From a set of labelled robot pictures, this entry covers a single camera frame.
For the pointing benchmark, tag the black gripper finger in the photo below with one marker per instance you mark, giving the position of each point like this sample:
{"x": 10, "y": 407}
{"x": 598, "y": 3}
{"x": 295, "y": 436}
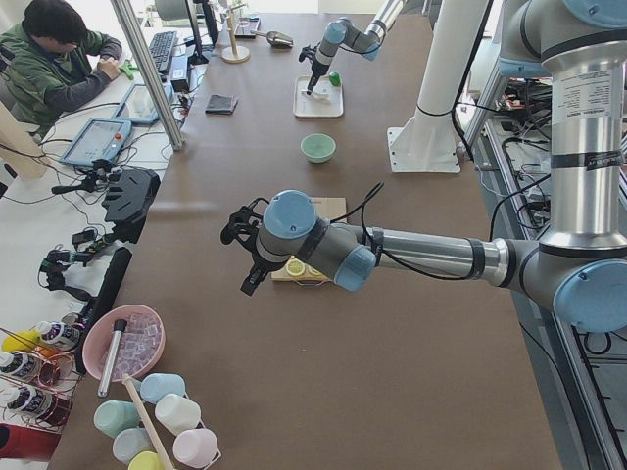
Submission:
{"x": 251, "y": 282}

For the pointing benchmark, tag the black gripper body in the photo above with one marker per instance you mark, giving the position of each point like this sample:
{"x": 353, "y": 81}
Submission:
{"x": 317, "y": 69}
{"x": 260, "y": 268}

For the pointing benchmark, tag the light green bowl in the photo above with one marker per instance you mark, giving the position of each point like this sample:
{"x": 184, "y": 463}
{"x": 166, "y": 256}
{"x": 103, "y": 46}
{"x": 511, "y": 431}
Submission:
{"x": 318, "y": 148}

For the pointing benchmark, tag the pink bowl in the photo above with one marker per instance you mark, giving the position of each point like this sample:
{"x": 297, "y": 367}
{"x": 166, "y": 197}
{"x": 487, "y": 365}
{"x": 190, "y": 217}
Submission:
{"x": 142, "y": 342}

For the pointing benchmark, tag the green lime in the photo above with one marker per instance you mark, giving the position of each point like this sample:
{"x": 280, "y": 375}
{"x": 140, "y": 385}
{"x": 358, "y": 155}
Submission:
{"x": 335, "y": 79}

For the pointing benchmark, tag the beige rabbit tray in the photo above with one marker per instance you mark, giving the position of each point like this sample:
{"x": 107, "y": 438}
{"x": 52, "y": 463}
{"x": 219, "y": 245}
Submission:
{"x": 326, "y": 100}

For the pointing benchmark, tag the lower lemon slice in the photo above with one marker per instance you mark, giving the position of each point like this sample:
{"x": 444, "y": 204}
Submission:
{"x": 295, "y": 268}

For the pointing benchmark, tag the lemon slice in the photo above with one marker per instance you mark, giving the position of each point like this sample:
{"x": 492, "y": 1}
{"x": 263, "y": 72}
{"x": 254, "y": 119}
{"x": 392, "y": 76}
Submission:
{"x": 295, "y": 268}
{"x": 313, "y": 272}

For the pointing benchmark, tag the upper lemon slice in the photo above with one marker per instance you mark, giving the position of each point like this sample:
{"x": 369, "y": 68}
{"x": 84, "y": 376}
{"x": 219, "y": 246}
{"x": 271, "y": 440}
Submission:
{"x": 313, "y": 272}

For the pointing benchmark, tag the metal scoop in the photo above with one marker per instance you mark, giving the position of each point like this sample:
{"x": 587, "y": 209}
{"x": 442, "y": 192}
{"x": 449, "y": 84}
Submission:
{"x": 275, "y": 38}

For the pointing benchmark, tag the wooden mug tree stand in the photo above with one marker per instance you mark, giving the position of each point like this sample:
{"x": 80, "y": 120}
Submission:
{"x": 235, "y": 53}

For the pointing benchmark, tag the black tray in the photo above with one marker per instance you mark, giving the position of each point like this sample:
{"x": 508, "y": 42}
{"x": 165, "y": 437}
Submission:
{"x": 247, "y": 28}

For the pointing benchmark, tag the wooden cutting board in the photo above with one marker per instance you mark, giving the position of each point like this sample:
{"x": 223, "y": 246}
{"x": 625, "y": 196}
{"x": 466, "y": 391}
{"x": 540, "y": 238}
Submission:
{"x": 327, "y": 208}

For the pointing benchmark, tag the grey folded cloth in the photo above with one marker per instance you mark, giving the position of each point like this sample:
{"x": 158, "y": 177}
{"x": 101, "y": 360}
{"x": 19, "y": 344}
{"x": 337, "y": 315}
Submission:
{"x": 221, "y": 104}

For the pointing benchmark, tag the black keyboard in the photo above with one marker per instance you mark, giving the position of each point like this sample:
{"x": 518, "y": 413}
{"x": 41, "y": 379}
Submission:
{"x": 160, "y": 48}

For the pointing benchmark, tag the blue teach pendant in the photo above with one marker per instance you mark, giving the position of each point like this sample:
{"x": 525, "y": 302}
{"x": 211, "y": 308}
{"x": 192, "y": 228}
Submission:
{"x": 99, "y": 139}
{"x": 137, "y": 106}

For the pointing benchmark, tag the person in green jacket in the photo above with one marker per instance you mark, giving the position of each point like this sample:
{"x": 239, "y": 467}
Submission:
{"x": 59, "y": 64}

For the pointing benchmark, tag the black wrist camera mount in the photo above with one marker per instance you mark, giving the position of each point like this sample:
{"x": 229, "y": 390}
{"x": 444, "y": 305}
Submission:
{"x": 308, "y": 53}

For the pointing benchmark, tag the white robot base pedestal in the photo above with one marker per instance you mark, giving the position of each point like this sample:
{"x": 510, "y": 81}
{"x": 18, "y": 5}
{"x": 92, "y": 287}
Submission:
{"x": 427, "y": 143}

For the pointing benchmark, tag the aluminium frame post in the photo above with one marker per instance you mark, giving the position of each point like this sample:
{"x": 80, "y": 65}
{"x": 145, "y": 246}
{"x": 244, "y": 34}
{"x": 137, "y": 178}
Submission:
{"x": 140, "y": 51}

